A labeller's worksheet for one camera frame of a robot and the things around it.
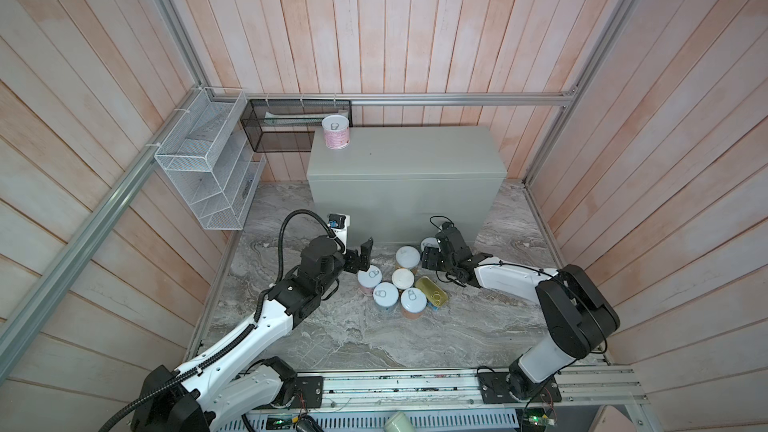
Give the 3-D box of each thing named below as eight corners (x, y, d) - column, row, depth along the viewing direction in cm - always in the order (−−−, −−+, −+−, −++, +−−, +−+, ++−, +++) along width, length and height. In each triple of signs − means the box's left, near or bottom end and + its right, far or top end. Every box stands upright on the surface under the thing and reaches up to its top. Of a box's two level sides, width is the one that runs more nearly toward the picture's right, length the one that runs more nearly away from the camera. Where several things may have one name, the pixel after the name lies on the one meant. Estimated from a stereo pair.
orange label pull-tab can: (401, 315, 87) (402, 308, 83) (400, 295, 91) (401, 287, 87) (425, 315, 87) (427, 308, 83) (423, 295, 92) (425, 287, 87)
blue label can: (372, 310, 88) (372, 302, 84) (372, 290, 92) (372, 282, 88) (397, 310, 88) (398, 302, 84) (397, 290, 92) (398, 282, 88)
